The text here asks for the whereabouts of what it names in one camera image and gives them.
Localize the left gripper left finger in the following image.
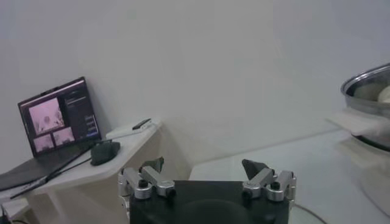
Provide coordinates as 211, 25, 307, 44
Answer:
118, 156, 177, 200

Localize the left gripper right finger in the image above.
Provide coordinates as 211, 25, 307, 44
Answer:
241, 158, 297, 202

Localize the white steamed baozi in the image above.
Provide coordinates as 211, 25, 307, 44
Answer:
377, 86, 390, 104

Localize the perforated steel steamer basket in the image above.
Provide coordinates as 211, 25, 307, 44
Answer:
340, 62, 390, 118

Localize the white side table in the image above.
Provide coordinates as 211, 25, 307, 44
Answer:
0, 117, 165, 224

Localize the black computer mouse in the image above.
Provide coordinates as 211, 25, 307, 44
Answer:
90, 140, 121, 167

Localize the flat white box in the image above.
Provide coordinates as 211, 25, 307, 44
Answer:
105, 120, 162, 140

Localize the black smartphone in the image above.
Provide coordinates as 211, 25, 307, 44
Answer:
132, 117, 152, 131

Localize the white electric cooker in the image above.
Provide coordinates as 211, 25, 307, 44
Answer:
325, 108, 390, 219

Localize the dark grey laptop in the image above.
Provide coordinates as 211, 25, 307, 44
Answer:
0, 76, 103, 192

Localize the black cable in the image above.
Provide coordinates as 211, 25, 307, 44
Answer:
9, 142, 103, 200

